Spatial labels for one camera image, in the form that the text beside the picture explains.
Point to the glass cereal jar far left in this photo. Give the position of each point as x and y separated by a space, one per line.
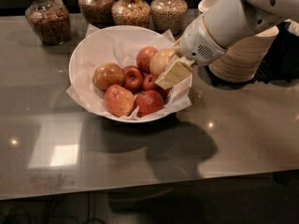
50 21

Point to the red-green apple left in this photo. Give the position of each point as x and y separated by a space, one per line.
107 74

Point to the red apple front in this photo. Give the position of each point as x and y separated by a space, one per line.
148 102

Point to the white bowl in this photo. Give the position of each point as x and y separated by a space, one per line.
177 99

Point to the white paper liner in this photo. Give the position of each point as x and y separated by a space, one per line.
116 44

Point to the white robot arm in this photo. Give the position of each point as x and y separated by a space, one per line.
229 21

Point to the black mat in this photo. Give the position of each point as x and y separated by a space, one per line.
281 62

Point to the small red apple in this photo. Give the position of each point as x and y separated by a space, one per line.
149 83

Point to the yellow-red apple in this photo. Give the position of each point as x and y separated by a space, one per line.
160 60

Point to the glass cereal jar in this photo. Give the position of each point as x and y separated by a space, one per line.
50 21
131 12
97 12
168 15

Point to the dark red apple center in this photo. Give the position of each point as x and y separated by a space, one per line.
133 78

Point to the orange-red apple front left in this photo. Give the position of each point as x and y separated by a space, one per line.
119 101

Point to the red apple top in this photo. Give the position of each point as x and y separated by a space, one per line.
143 58

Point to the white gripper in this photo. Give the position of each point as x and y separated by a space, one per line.
196 43

